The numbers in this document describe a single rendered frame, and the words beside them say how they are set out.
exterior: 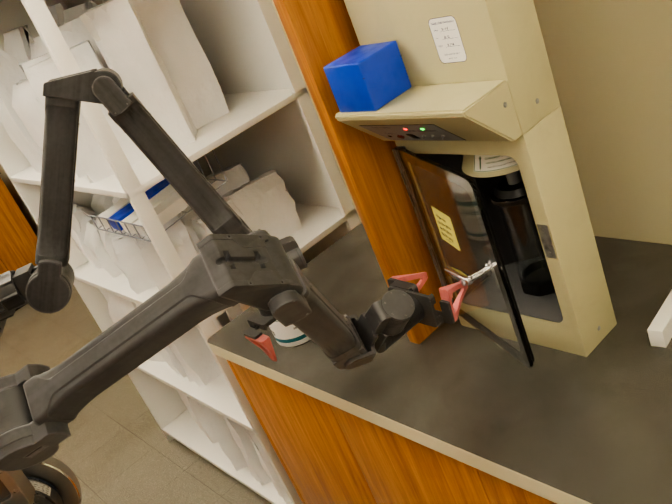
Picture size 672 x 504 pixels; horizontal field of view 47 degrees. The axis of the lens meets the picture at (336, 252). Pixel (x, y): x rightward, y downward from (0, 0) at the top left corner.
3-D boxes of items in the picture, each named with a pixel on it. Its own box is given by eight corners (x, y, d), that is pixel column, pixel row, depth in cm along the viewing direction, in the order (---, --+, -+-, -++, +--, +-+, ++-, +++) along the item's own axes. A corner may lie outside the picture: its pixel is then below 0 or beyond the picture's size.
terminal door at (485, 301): (456, 309, 168) (397, 145, 152) (535, 370, 141) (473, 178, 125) (453, 311, 168) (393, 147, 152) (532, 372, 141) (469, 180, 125)
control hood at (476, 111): (391, 135, 152) (374, 88, 148) (524, 135, 127) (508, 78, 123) (351, 163, 147) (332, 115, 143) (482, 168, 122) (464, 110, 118)
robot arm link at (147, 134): (87, 84, 141) (82, 89, 131) (111, 64, 141) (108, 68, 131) (236, 254, 156) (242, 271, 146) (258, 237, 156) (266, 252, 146)
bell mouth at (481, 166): (498, 134, 158) (490, 109, 156) (572, 133, 144) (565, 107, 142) (443, 176, 150) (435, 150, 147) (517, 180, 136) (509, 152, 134)
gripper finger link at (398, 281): (414, 257, 147) (381, 282, 142) (442, 263, 142) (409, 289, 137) (422, 287, 150) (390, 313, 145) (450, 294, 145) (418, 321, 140)
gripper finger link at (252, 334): (301, 349, 158) (284, 313, 154) (276, 371, 154) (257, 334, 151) (282, 343, 163) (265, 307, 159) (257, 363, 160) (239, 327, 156)
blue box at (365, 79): (376, 89, 147) (359, 44, 143) (412, 87, 139) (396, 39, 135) (339, 113, 142) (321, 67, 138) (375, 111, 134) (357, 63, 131)
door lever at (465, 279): (469, 264, 145) (464, 252, 144) (494, 277, 136) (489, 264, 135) (445, 278, 144) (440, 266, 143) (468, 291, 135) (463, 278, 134)
